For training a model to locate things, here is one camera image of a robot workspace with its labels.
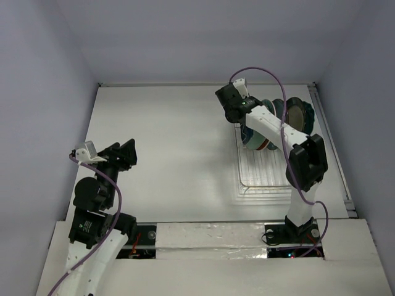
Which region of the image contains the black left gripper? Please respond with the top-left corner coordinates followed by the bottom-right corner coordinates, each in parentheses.
top-left (93, 138), bottom-right (136, 205)

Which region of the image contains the dark blue leaf-shaped plate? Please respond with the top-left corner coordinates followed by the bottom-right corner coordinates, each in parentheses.
top-left (240, 124), bottom-right (254, 146)

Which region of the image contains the light green flower plate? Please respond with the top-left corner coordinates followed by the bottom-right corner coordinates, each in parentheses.
top-left (246, 130), bottom-right (266, 150)

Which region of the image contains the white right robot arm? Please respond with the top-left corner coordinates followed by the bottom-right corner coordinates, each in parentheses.
top-left (215, 80), bottom-right (328, 246)

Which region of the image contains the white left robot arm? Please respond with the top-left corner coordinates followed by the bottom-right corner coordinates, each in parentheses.
top-left (56, 139), bottom-right (138, 295)

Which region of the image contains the red and teal floral plate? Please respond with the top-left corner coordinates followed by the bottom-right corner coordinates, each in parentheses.
top-left (257, 99), bottom-right (277, 150)

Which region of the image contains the dark teal patterned plate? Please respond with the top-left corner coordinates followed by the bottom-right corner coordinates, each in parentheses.
top-left (267, 99), bottom-right (284, 151)

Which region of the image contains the dark rimmed beige plate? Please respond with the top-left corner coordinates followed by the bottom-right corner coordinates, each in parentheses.
top-left (286, 97), bottom-right (306, 133)

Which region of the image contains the dark green scalloped plate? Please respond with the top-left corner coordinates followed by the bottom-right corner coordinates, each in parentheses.
top-left (302, 101), bottom-right (315, 135)

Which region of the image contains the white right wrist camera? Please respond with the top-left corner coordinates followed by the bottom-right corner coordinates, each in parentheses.
top-left (231, 78), bottom-right (249, 98)

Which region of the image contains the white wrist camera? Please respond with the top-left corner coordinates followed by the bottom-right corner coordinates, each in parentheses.
top-left (231, 78), bottom-right (249, 98)
top-left (73, 141), bottom-right (107, 165)

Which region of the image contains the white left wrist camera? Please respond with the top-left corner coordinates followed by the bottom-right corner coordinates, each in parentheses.
top-left (73, 141), bottom-right (107, 165)

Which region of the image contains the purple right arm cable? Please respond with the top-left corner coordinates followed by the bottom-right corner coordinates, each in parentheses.
top-left (228, 66), bottom-right (330, 258)

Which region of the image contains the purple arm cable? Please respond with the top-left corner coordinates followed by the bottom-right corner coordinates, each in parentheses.
top-left (46, 152), bottom-right (123, 296)
top-left (228, 66), bottom-right (330, 258)

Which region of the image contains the wire dish rack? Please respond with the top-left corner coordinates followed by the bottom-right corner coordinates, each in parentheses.
top-left (234, 125), bottom-right (291, 195)

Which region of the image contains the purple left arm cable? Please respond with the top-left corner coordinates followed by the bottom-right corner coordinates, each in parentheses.
top-left (46, 152), bottom-right (123, 296)

